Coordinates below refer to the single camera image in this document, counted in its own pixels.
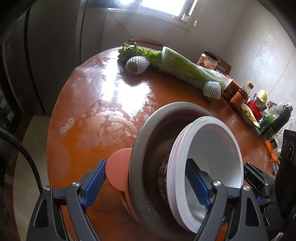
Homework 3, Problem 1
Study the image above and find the white dish of pickles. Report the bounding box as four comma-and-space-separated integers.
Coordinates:
239, 103, 260, 128

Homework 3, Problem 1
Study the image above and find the red tissue box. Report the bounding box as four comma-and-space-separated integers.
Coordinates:
246, 99, 264, 121

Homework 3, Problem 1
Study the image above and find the small steel bowl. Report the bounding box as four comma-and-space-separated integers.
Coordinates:
253, 94, 267, 111

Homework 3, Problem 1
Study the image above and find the pink bear-shaped plate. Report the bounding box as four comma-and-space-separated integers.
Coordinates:
105, 148, 142, 225

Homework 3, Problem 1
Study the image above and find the steel mixing bowl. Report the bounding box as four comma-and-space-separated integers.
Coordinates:
129, 102, 211, 240

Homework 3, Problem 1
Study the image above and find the clear jar black lid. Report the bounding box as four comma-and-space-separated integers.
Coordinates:
197, 50, 220, 70

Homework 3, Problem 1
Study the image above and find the foam-netted fruit right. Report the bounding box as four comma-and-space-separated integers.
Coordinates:
203, 81, 221, 100

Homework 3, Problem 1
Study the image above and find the curved wooden chair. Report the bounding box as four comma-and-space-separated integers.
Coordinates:
128, 38, 164, 50

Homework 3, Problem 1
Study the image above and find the yellow plastic juicer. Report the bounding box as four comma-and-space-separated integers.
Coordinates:
256, 89, 268, 104

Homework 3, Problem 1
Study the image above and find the small packet on table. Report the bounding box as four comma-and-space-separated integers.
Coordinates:
270, 161, 278, 176

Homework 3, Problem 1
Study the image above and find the grey refrigerator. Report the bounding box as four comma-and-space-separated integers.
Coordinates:
1, 1, 109, 115

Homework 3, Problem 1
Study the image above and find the foam-netted fruit left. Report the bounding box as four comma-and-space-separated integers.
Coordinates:
125, 56, 150, 75

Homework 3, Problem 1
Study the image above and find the large white noodle cup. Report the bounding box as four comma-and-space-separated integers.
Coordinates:
166, 116, 243, 233

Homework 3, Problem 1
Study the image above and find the yellow shell-shaped plate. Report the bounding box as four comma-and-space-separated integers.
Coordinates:
120, 192, 130, 214

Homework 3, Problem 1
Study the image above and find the brown sauce bottle yellow cap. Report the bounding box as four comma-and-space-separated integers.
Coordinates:
229, 81, 254, 110

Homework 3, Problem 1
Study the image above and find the red chili sauce jar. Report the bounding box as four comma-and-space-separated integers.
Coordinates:
222, 80, 241, 101

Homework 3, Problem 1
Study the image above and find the green liquid plastic bottle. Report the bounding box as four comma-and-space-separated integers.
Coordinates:
256, 106, 282, 135

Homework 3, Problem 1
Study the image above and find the bright window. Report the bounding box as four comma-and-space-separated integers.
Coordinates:
115, 0, 198, 22

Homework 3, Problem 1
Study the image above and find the black cable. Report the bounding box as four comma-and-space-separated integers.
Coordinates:
0, 127, 45, 193

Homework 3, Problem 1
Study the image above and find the black thermos flask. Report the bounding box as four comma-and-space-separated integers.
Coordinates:
263, 103, 293, 135

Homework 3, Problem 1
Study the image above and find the wrapped napa cabbage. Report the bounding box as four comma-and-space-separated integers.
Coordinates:
159, 46, 232, 91

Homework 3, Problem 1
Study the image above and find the orange carrot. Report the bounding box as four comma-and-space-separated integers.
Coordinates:
264, 141, 278, 163

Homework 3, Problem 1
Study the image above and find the dark glass cup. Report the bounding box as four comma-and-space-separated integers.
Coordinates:
262, 128, 274, 142

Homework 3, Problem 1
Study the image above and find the foam-netted fruit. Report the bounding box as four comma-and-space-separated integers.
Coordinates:
125, 56, 150, 75
203, 81, 221, 100

